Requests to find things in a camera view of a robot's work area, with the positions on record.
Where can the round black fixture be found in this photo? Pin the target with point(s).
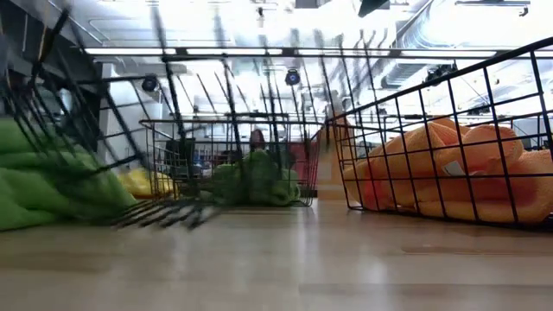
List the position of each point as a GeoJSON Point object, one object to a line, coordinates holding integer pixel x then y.
{"type": "Point", "coordinates": [292, 77]}
{"type": "Point", "coordinates": [149, 83]}

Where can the green microfiber towel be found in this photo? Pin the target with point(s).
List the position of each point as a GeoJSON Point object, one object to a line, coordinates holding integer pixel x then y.
{"type": "Point", "coordinates": [259, 181]}
{"type": "Point", "coordinates": [52, 194]}

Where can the deep orange microfiber towel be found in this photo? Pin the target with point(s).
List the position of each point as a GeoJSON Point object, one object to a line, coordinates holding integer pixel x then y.
{"type": "Point", "coordinates": [475, 198]}

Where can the light orange microfiber towel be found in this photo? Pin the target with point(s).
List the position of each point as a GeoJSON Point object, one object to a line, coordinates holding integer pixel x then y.
{"type": "Point", "coordinates": [488, 142]}

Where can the red plastic bin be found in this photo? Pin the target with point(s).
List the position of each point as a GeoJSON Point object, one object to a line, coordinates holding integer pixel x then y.
{"type": "Point", "coordinates": [298, 164]}

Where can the yellow microfiber towel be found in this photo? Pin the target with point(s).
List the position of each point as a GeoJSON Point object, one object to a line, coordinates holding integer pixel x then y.
{"type": "Point", "coordinates": [138, 183]}

